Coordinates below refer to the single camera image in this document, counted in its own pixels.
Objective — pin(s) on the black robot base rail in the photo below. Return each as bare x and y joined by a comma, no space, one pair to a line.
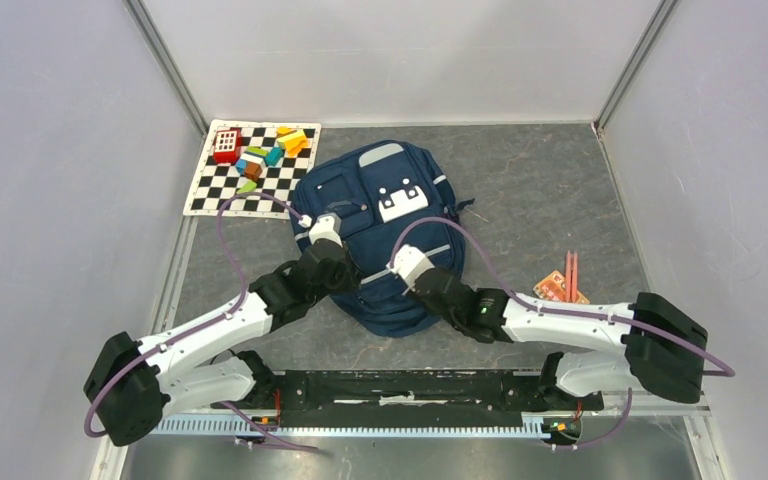
408,398

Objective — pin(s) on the black white checkered mat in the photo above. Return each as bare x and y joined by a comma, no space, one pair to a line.
213,183

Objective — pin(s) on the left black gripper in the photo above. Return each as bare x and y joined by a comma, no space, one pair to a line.
353,279

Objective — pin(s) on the orange spiral notepad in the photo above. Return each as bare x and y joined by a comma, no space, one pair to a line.
551,288

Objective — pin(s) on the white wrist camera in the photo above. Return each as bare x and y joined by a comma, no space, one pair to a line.
409,264
324,227

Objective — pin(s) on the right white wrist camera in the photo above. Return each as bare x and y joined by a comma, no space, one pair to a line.
409,264

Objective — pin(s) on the navy blue student backpack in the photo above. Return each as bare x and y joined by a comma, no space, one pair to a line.
380,192

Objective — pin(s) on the red pencil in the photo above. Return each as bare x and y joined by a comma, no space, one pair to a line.
573,278
567,275

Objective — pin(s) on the yellow orange toy blocks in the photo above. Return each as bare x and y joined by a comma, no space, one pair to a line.
291,141

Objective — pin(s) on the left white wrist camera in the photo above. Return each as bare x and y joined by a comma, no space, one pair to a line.
324,227

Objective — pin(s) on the green toy block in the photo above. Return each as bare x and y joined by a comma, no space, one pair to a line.
246,187

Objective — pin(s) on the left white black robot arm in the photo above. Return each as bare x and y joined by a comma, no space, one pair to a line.
136,383

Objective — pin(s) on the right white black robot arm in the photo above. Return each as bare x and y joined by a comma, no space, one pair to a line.
648,344

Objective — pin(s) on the red grid toy block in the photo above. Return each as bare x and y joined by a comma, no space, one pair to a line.
227,146

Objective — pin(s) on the blue brown toy blocks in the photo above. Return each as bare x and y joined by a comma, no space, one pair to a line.
254,161

